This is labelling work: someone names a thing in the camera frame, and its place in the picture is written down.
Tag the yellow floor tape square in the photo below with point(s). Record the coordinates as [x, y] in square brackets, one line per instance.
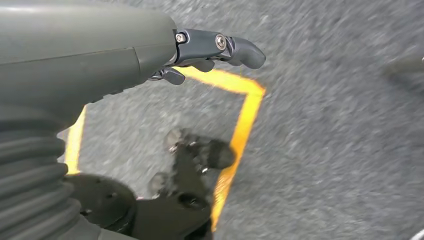
[245, 122]

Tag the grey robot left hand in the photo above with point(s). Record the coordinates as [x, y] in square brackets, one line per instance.
[82, 49]

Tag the robot left arm ribbed sleeve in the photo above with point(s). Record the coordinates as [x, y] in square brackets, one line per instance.
[30, 185]

